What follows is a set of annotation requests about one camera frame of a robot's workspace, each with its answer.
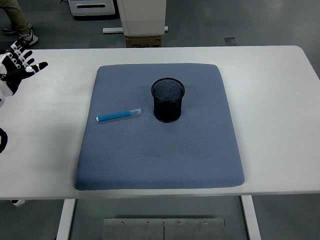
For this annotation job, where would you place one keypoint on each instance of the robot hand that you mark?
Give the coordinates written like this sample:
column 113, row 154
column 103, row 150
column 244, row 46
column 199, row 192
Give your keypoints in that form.
column 12, row 75

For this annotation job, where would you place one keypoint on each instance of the blue marker with clear cap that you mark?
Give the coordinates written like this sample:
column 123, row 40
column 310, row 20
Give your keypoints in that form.
column 115, row 115

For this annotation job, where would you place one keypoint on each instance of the black mesh pen holder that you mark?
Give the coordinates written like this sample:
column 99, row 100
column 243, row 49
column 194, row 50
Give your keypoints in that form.
column 167, row 110

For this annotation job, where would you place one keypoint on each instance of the person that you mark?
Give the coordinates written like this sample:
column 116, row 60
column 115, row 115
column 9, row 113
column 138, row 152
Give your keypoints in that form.
column 15, row 15

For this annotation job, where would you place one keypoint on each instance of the white device with dark slot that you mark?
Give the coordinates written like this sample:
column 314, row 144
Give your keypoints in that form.
column 91, row 11

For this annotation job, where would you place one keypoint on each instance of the white base bar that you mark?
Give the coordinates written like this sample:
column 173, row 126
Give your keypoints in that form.
column 112, row 30

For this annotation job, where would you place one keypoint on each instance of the small white and black object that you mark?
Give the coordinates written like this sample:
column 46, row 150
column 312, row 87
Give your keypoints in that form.
column 18, row 202

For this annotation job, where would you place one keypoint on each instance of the brown cardboard box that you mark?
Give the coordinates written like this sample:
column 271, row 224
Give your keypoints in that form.
column 143, row 41

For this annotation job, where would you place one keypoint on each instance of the white cabinet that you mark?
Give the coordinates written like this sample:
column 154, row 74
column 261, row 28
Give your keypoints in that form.
column 141, row 15

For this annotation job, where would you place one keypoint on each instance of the white table leg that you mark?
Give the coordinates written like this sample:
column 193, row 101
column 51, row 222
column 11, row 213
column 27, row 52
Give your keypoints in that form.
column 251, row 220
column 65, row 220

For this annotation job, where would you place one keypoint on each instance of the blue-grey quilted mat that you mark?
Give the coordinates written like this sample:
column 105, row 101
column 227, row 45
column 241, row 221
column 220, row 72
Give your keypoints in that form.
column 150, row 155

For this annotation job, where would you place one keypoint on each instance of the grey metal plate with screws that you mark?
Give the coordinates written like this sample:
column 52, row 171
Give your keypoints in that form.
column 195, row 230
column 132, row 230

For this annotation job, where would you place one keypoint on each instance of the grey floor socket plate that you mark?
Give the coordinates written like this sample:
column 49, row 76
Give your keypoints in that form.
column 231, row 41

